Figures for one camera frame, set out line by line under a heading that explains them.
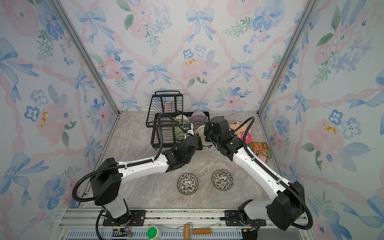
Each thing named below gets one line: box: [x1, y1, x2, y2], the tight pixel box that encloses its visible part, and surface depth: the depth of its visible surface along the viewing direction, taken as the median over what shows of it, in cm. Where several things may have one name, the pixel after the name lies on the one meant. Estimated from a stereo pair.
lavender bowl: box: [191, 110, 207, 124], surface depth 111 cm
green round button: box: [147, 227, 158, 239], surface depth 64 cm
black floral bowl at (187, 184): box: [176, 173, 199, 196], surface depth 85 cm
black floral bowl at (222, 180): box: [211, 169, 234, 191], surface depth 86 cm
